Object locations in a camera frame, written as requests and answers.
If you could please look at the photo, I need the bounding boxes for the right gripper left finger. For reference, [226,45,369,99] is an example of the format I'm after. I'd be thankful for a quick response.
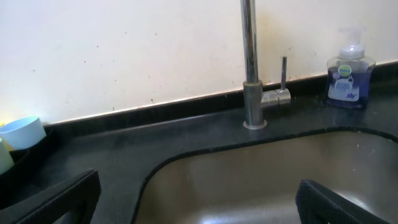
[0,169,103,224]

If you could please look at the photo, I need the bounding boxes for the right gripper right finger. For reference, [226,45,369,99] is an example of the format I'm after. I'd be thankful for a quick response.
[295,179,392,224]

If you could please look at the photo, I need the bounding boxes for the black tray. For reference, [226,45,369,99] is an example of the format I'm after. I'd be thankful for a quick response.
[0,127,62,210]

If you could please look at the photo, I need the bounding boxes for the green cup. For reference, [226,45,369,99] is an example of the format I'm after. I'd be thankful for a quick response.
[0,136,16,175]

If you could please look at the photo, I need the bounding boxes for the blue cup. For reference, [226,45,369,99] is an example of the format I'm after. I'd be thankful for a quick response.
[0,116,47,151]

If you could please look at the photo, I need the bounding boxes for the steel sink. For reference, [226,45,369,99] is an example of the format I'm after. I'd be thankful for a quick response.
[130,126,398,224]

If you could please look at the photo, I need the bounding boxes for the blue soap bottle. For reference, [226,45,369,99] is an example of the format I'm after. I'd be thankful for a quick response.
[325,26,377,110]

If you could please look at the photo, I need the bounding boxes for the steel tap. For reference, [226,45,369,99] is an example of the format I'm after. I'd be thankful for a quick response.
[239,0,292,131]

